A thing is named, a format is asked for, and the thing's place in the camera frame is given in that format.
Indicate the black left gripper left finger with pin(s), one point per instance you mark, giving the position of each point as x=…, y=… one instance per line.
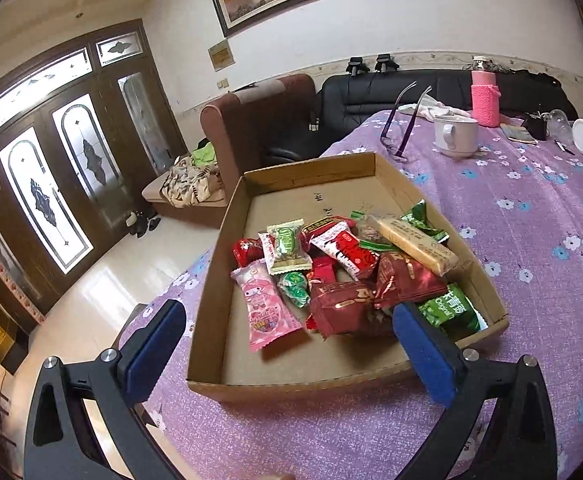
x=60, y=440

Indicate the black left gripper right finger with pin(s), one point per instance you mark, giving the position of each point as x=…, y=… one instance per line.
x=520, y=439

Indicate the yellow biscuit bar packet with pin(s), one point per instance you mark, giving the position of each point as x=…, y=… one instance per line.
x=418, y=245

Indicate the light green snack packet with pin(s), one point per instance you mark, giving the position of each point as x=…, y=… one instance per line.
x=288, y=252

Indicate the green pea snack bag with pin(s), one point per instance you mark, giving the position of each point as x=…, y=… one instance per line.
x=452, y=313

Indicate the dark red snack packet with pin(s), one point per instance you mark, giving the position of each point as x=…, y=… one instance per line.
x=403, y=279

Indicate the red snack bag in box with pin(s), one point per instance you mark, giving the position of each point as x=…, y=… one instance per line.
x=346, y=308

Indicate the pink cartoon snack packet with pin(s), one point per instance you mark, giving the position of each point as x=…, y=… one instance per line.
x=266, y=304

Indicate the green gold snack packet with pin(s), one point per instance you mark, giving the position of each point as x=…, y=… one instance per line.
x=417, y=217

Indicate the clear green-end cake packet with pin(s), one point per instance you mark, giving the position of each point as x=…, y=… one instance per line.
x=368, y=236

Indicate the red white candy packet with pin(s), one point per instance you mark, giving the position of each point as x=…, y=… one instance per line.
x=341, y=244

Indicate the cardboard box tray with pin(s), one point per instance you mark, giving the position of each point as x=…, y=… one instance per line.
x=342, y=344

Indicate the green striped candy wrapper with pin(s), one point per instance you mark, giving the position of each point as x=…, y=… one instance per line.
x=295, y=287

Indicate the wooden glass door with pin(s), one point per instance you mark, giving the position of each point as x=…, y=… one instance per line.
x=84, y=128

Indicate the long red snack packet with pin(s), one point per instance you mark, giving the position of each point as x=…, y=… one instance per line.
x=318, y=227

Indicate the small green booklet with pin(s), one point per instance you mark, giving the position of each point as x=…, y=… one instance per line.
x=518, y=134

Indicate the white ceramic mug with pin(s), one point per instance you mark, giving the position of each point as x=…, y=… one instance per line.
x=456, y=137

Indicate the black small cup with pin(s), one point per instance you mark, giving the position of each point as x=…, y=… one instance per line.
x=536, y=125

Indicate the crumpled white cloth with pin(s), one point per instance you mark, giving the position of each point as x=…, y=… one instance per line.
x=431, y=109

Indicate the pink sleeved water bottle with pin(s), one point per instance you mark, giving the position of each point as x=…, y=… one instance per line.
x=485, y=94

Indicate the brown armchair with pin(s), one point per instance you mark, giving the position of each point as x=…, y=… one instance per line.
x=238, y=125

